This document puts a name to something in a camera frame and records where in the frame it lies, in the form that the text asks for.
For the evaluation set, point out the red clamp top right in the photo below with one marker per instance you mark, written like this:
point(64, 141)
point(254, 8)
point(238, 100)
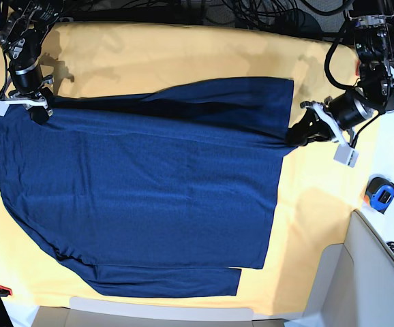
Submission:
point(357, 68)

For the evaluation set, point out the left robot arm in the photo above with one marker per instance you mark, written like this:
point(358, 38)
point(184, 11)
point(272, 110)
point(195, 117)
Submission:
point(371, 96)

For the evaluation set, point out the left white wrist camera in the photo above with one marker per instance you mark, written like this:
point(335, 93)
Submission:
point(346, 155)

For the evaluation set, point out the white cardboard box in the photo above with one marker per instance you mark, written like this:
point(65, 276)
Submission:
point(354, 284)
point(90, 312)

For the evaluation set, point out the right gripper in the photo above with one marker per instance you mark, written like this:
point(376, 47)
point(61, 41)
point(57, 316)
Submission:
point(32, 93)

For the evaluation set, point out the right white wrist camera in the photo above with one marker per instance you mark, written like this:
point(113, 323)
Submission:
point(27, 102)

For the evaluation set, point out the blue tape measure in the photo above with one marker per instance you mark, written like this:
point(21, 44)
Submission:
point(379, 193)

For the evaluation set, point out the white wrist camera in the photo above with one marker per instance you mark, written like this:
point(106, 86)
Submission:
point(346, 155)
point(27, 102)

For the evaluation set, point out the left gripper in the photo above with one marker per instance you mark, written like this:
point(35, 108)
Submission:
point(316, 126)

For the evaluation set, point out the white cardboard box right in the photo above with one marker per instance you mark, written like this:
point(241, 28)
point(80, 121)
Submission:
point(354, 284)

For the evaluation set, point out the yellow table cloth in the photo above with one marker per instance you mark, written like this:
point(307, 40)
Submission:
point(316, 194)

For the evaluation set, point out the blue long-sleeve shirt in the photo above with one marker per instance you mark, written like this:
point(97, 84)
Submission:
point(158, 195)

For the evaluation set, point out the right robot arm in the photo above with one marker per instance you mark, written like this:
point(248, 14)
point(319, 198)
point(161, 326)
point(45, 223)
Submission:
point(21, 40)

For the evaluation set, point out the white cardboard box bottom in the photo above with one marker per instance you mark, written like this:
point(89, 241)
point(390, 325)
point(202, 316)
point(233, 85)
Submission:
point(90, 312)

